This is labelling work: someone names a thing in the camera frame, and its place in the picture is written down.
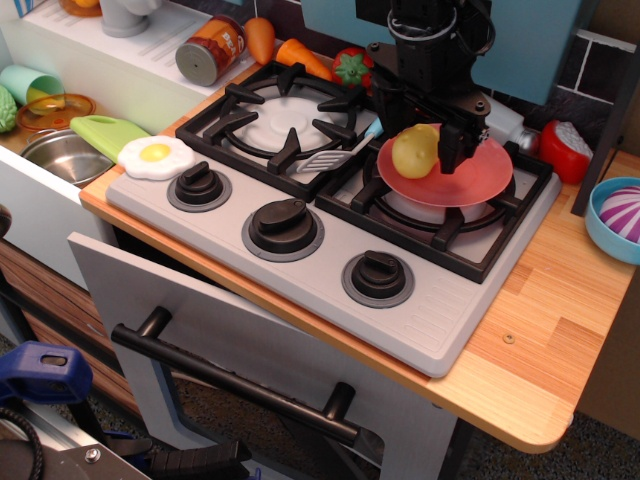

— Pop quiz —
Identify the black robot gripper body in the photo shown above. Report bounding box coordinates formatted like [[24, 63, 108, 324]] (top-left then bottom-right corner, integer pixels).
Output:
[[367, 1, 493, 124]]

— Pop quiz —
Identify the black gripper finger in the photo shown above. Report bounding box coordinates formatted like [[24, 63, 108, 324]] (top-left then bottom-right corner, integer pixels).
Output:
[[372, 82, 415, 137], [438, 116, 488, 174]]

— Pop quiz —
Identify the yellow toy potato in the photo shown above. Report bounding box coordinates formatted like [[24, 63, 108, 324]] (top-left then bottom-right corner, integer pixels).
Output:
[[392, 124, 439, 180]]

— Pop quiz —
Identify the pink plastic plate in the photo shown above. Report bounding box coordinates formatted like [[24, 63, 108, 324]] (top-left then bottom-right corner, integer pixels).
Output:
[[377, 137, 514, 207]]

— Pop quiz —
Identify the white toy bottle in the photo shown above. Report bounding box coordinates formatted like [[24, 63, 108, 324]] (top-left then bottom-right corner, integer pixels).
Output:
[[486, 96, 540, 156]]

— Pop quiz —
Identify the red toy strawberry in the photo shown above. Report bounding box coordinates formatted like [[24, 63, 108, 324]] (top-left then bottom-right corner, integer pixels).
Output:
[[331, 47, 374, 90]]

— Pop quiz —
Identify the black right burner grate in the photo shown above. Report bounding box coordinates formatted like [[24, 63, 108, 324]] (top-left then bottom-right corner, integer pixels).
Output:
[[315, 142, 560, 283]]

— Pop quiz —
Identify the black burner grate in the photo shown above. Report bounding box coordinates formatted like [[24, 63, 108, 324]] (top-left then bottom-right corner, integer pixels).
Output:
[[176, 62, 376, 202], [315, 142, 560, 283]]

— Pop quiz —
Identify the teal toy range hood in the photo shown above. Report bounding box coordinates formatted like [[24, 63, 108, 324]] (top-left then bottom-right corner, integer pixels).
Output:
[[302, 0, 597, 105]]

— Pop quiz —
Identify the black left burner grate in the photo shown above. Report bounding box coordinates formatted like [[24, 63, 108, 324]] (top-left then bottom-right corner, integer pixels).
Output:
[[176, 62, 376, 202]]

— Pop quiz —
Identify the red toy radish slice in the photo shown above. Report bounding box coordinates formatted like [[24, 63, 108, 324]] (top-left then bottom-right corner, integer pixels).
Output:
[[539, 120, 593, 184]]

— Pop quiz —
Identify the orange toy carrot lying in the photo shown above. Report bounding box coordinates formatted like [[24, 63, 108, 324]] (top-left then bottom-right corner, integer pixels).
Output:
[[276, 38, 332, 81]]

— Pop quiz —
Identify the orange toy carrot upright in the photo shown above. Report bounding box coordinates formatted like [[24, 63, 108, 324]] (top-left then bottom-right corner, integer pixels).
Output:
[[244, 17, 275, 65]]

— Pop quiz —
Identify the black right stove knob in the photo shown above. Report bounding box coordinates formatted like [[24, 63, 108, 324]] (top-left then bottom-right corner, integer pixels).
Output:
[[341, 250, 415, 309]]

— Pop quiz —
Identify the black stove knob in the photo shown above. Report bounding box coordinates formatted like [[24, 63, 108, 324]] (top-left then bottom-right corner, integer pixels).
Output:
[[341, 250, 415, 309], [241, 198, 325, 263], [167, 161, 232, 213]]

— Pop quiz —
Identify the black middle stove knob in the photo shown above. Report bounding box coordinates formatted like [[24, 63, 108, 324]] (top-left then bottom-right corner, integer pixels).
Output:
[[241, 198, 325, 263]]

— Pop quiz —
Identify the grey toy stove top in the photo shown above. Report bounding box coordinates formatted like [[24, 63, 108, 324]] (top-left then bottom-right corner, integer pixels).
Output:
[[105, 79, 564, 379]]

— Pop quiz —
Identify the purple white toy onion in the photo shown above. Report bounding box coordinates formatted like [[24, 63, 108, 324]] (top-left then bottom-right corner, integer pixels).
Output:
[[599, 186, 639, 243]]

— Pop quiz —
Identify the toy beans can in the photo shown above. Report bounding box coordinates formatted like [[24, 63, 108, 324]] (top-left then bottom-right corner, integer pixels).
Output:
[[175, 15, 246, 87]]

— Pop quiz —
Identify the blue toy bowl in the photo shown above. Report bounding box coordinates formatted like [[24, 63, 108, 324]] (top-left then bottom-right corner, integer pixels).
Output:
[[585, 177, 639, 266]]

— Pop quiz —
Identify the black left stove knob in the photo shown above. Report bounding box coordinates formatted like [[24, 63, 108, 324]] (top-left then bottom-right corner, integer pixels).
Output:
[[167, 161, 232, 213]]

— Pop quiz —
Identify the toy fried egg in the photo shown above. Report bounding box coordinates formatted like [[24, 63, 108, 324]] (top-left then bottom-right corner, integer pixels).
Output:
[[117, 136, 196, 181]]

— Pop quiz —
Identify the white toy sink unit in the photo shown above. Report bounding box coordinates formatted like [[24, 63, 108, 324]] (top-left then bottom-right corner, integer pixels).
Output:
[[1, 1, 254, 133]]

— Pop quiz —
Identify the grey oven door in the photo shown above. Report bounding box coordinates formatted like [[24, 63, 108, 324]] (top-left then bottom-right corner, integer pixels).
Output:
[[68, 233, 458, 479]]

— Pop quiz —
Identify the green toy cutting board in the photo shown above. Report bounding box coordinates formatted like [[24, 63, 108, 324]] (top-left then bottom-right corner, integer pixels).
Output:
[[70, 115, 149, 163]]

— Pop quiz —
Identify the grey toy faucet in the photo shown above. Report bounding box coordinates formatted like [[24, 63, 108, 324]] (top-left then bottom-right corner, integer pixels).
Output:
[[100, 0, 164, 38]]

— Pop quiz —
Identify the orange toy item top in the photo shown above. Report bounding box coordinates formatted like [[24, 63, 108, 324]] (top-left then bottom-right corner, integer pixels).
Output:
[[59, 0, 102, 18]]

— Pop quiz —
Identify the steel toy pot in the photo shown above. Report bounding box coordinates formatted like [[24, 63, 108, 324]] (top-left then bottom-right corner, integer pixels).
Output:
[[20, 129, 114, 188]]

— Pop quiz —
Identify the orange transparent pot lid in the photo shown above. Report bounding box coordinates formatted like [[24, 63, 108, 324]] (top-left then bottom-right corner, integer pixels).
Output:
[[16, 94, 96, 131]]

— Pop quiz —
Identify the mint green toy cup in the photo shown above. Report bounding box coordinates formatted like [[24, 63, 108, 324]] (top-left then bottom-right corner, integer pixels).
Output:
[[1, 64, 65, 106]]

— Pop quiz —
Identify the green toy cabbage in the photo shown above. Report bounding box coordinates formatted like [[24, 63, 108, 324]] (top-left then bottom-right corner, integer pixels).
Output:
[[0, 86, 18, 133]]

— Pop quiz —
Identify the blue clamp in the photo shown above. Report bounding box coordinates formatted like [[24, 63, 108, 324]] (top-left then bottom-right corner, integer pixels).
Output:
[[1, 341, 94, 424]]

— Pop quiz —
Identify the toy spatula blue handle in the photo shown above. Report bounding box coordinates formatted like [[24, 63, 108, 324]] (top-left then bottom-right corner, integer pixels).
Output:
[[296, 118, 384, 173]]

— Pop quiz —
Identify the black oven door handle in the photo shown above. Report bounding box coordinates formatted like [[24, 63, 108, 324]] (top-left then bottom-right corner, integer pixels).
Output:
[[111, 306, 362, 447]]

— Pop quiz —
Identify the black clamp handle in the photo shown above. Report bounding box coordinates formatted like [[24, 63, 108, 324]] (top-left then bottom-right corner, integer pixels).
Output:
[[105, 432, 251, 479]]

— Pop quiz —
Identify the aluminium mount rail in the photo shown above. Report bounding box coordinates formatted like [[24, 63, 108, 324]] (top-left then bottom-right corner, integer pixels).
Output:
[[1, 407, 146, 479]]

